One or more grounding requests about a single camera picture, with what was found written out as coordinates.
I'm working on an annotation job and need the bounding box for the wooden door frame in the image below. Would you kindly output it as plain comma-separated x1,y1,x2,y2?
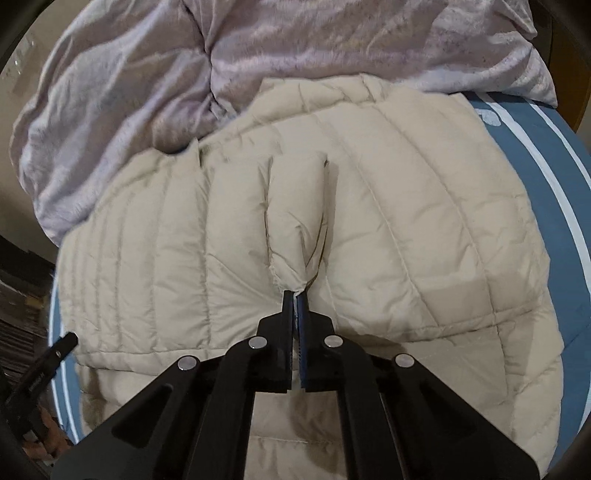
551,25,586,132

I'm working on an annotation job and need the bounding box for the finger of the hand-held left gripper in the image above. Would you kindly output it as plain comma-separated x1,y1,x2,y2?
45,331,78,376

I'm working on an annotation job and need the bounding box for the white wall socket plate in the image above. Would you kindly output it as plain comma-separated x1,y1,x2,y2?
7,37,38,81

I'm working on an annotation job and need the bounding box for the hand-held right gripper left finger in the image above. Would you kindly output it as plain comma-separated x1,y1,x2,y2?
50,290,295,480

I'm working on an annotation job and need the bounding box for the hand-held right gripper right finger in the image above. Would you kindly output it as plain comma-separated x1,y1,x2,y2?
295,292,540,480

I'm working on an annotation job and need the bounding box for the blue white-striped bed sheet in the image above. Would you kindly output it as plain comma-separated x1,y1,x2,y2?
46,90,591,467

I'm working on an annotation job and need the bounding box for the person's left hand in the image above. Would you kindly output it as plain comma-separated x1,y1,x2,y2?
23,406,75,462

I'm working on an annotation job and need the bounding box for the pink crumpled duvet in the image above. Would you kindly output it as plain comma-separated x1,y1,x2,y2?
13,0,218,245

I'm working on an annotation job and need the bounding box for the beige quilted down jacket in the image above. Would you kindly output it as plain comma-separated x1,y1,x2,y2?
56,75,565,480

